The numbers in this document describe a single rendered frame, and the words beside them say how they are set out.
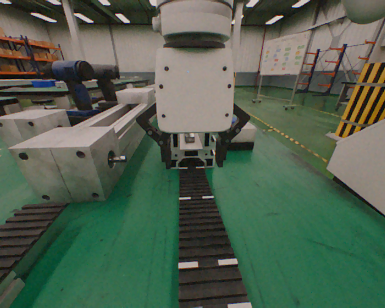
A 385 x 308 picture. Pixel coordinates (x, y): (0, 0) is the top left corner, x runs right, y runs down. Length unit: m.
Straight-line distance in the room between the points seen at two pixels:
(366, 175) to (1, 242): 0.47
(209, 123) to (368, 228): 0.25
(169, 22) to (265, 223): 0.26
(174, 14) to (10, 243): 0.27
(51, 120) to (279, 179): 0.53
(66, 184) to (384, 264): 0.40
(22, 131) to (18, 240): 0.32
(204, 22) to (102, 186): 0.24
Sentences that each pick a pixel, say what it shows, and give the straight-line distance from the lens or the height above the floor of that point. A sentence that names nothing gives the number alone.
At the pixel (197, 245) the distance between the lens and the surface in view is 0.17.
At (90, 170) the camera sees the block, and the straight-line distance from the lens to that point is 0.27.
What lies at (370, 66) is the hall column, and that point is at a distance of 3.48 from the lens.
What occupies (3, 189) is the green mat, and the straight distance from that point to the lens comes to 0.44.
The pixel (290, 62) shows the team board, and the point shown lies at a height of 1.29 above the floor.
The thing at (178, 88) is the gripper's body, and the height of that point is 0.94.
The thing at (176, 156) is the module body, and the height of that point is 0.81.
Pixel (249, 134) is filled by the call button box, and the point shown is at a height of 0.82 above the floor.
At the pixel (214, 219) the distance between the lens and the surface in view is 0.20.
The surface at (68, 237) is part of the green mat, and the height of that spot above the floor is 0.78.
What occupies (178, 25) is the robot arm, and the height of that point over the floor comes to 1.00.
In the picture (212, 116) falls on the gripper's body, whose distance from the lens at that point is 0.21.
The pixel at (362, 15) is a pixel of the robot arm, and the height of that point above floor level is 1.08.
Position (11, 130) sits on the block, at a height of 0.85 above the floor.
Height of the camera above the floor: 0.96
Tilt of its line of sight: 27 degrees down
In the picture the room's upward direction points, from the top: straight up
